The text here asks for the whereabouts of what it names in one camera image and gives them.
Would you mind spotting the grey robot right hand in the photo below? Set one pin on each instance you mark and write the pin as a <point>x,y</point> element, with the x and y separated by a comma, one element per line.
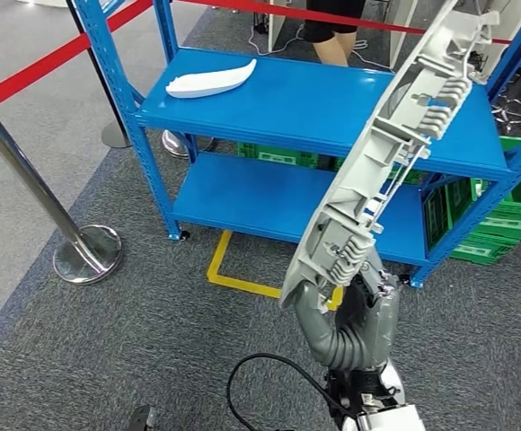
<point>383,321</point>

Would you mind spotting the grey plastic wheel hubcap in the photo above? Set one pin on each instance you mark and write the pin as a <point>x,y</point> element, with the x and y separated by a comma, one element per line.
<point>364,196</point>

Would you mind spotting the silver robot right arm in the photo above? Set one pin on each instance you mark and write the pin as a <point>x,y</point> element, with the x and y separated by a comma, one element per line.
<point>346,351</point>

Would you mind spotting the blue metal shelf rack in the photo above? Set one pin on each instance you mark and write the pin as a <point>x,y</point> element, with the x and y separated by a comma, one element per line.
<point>296,101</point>

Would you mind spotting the white curved plastic part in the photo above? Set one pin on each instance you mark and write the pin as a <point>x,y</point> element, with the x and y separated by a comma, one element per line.
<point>211,80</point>

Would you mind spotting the yellow floor tape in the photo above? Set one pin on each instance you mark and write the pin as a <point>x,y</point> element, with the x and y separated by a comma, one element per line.
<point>242,284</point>

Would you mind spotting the chrome office chair base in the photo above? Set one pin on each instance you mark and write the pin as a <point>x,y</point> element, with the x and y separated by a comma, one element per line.
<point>512,116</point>

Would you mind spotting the person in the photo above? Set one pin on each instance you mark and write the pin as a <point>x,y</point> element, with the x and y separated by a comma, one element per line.
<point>332,30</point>

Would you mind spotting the white desk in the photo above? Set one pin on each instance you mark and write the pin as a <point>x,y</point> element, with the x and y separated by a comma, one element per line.
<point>277,27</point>

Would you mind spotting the black robot left foot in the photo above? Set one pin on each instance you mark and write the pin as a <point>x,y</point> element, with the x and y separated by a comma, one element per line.
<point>141,418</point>

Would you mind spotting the white desk panel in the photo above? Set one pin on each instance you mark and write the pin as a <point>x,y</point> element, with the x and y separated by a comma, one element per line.
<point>509,24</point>

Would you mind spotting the dark chrome stanchion post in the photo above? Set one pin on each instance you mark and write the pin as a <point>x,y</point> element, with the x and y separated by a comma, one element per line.
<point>175,146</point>

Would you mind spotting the black stanchion post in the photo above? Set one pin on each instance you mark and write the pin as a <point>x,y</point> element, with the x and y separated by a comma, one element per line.
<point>116,137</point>

